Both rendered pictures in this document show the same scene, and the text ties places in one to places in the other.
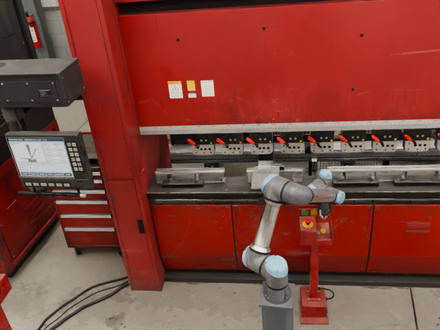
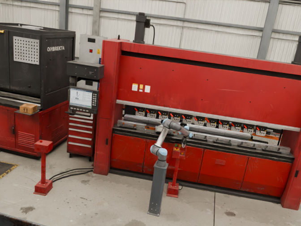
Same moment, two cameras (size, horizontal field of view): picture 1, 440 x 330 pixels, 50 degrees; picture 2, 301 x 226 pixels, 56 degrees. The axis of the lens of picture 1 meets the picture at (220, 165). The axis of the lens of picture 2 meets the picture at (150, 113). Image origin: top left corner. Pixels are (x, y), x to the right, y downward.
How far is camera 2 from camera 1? 1.74 m
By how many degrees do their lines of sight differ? 14
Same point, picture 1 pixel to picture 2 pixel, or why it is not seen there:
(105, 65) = (112, 71)
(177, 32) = (140, 65)
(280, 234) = not seen: hidden behind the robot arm
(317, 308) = (174, 189)
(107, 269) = (83, 164)
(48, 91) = (92, 72)
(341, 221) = (190, 154)
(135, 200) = (108, 128)
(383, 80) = (213, 98)
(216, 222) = (138, 146)
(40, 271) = (51, 160)
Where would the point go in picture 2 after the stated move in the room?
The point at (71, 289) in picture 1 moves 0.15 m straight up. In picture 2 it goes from (65, 168) to (66, 160)
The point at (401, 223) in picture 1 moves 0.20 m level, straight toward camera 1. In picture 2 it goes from (214, 159) to (211, 164)
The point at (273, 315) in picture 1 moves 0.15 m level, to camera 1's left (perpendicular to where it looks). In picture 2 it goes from (158, 171) to (147, 171)
